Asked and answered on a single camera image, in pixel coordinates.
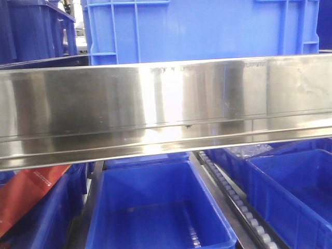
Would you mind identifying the blue bin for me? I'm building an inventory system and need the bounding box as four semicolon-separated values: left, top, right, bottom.
247;149;331;248
204;137;331;193
86;161;237;248
105;152;190;170
1;163;87;248

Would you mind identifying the clear plastic bag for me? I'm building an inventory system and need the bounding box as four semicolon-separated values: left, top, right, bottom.
227;144;273;159

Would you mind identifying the large blue upper crate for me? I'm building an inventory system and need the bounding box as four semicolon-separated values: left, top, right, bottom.
82;1;320;65

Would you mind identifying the stainless steel shelf beam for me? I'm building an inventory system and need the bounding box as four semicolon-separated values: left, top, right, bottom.
1;53;331;171

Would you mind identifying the white roller conveyor track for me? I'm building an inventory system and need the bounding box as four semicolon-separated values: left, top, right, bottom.
197;151;288;248

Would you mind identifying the red cardboard box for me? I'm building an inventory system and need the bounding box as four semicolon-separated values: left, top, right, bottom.
1;164;70;236

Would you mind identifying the dark blue upper crate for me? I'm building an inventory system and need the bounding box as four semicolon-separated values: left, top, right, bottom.
1;1;77;64

